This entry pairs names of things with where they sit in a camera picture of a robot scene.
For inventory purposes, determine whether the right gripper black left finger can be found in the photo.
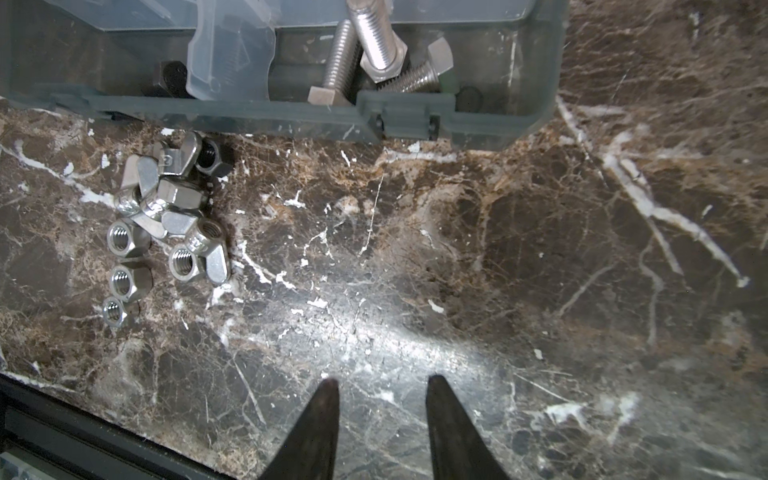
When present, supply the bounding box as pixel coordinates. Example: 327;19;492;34
259;378;340;480

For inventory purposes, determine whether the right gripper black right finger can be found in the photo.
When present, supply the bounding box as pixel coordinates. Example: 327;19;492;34
426;375;509;480

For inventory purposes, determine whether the pile of screws and nuts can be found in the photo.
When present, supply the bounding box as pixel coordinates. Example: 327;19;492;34
108;133;233;327

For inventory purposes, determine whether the small silver hex nut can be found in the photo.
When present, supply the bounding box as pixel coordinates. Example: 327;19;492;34
101;296;130;329

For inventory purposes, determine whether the silver wing nut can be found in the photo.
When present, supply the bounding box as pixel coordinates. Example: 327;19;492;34
152;132;203;178

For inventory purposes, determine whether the silver hex bolt lower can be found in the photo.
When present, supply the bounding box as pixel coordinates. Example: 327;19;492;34
377;37;459;95

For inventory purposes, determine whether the clear plastic compartment organizer box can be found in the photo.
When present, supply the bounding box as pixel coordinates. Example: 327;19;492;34
1;1;569;150

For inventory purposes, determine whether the black hex bolt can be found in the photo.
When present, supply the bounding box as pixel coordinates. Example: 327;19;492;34
152;60;191;98

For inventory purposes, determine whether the silver hex bolt upright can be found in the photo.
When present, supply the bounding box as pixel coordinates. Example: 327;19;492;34
346;0;408;84

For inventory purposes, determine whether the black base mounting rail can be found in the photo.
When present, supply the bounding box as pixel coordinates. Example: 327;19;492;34
1;376;226;479

